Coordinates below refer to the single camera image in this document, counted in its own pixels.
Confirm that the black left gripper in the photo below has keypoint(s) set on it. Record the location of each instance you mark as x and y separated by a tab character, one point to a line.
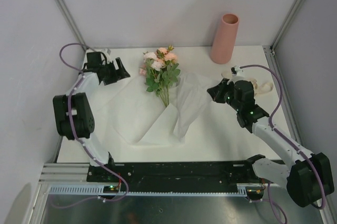
118	75

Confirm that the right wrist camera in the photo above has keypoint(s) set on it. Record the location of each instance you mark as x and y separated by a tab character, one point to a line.
237	74

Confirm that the right aluminium frame post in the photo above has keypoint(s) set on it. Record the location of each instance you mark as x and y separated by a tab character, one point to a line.
292	13

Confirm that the aluminium frame post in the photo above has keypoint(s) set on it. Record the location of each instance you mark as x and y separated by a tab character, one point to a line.
292	13
69	20

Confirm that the left aluminium frame post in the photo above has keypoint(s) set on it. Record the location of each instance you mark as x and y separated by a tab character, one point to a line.
69	20

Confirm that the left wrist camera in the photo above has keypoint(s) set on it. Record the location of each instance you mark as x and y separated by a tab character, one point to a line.
107	52

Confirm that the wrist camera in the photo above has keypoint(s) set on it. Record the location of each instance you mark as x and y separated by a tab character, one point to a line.
107	52
237	74

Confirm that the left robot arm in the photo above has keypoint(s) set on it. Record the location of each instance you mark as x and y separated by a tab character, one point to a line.
73	114

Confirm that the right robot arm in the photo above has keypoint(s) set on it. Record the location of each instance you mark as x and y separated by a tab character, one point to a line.
306	176

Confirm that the pink flower bouquet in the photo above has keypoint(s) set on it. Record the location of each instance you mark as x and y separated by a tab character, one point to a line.
161	71

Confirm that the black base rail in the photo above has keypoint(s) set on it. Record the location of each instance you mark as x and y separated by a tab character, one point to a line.
178	177

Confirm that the pink tall vase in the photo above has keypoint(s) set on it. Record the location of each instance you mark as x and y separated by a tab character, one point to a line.
225	38

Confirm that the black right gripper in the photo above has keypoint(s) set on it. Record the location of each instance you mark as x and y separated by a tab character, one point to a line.
216	92

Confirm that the cream printed ribbon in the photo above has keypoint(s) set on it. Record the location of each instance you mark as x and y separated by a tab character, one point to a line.
264	88

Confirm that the white wrapping paper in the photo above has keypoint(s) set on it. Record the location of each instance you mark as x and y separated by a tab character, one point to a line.
140	118

